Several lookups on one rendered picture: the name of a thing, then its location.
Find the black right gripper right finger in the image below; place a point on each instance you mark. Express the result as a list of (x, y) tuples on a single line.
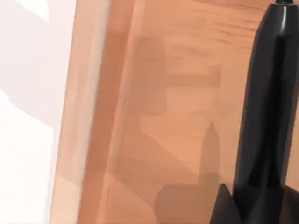
[(293, 207)]

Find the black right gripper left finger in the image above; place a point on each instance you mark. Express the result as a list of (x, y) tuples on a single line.
[(224, 207)]

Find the wooden door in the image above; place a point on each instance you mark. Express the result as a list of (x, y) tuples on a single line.
[(187, 105)]

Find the wooden cupboard frame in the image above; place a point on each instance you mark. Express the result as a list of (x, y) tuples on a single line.
[(77, 130)]

